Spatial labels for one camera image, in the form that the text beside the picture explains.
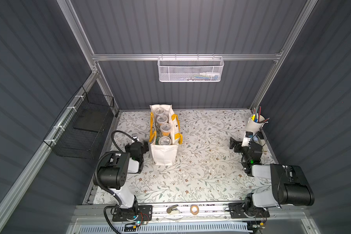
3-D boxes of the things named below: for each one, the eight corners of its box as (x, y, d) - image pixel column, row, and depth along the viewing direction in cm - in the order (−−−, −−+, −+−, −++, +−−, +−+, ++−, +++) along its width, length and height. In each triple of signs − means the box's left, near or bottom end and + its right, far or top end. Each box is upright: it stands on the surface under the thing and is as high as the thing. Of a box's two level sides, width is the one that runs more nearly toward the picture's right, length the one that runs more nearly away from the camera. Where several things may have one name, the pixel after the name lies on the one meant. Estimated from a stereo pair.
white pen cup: (246, 133, 108) (252, 123, 99) (242, 123, 114) (248, 113, 105) (259, 133, 108) (267, 122, 99) (255, 123, 114) (262, 113, 105)
